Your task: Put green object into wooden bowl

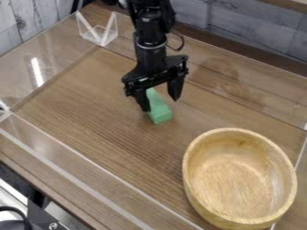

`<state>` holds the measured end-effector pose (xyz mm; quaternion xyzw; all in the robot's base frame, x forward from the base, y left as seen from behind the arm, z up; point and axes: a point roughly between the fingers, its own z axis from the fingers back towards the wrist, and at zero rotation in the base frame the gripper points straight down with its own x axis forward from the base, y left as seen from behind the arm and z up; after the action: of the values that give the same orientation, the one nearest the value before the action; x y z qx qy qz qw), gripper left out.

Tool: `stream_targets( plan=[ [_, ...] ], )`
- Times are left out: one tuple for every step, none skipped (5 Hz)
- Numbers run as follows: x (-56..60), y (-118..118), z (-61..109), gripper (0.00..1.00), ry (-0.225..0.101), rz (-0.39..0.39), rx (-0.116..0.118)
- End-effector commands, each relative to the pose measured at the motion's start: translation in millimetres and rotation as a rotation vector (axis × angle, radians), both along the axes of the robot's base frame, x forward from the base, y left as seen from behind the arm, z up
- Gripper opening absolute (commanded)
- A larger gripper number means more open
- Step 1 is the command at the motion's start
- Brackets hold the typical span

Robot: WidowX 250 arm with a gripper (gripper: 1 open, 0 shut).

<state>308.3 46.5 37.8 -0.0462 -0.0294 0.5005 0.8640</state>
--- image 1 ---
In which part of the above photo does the green rectangular block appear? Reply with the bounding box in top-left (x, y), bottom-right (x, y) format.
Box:
top-left (139, 85), bottom-right (173, 124)

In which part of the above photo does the clear acrylic tray wall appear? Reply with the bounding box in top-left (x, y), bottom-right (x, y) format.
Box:
top-left (0, 5), bottom-right (307, 230)

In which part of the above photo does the black cable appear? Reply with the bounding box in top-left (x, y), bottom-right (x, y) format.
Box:
top-left (0, 204), bottom-right (38, 230)

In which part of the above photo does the wooden bowl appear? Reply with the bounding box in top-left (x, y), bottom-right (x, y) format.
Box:
top-left (183, 128), bottom-right (298, 230)

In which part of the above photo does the black metal table bracket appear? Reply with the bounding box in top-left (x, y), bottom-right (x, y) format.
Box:
top-left (27, 200), bottom-right (70, 230)

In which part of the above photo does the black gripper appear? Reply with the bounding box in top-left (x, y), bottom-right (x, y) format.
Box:
top-left (123, 43), bottom-right (189, 112)

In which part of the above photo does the clear acrylic corner bracket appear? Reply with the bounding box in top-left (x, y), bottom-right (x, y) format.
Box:
top-left (77, 12), bottom-right (118, 47)

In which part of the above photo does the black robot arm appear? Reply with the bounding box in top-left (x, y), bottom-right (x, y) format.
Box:
top-left (122, 0), bottom-right (189, 112)

